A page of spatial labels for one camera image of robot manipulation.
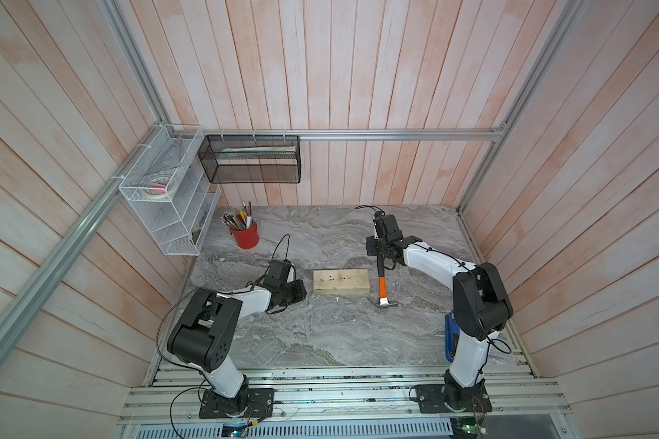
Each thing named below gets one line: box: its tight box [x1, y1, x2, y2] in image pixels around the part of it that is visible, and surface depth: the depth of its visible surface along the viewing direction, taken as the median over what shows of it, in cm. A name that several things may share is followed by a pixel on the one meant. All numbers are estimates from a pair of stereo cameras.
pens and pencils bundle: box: [219, 201, 254, 231], surface depth 100 cm
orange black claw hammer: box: [376, 253, 398, 308], surface depth 92 cm
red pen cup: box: [228, 221, 260, 250], surface depth 109 cm
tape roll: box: [142, 175, 176, 200], surface depth 75 cm
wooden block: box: [313, 267, 371, 295], surface depth 95 cm
